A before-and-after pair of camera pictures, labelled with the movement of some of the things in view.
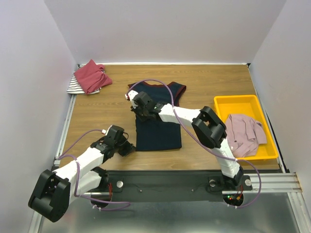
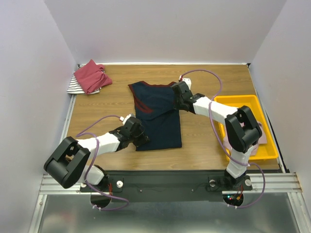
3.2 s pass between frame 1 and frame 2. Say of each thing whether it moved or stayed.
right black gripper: moved
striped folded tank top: stayed
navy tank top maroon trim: stayed
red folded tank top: stayed
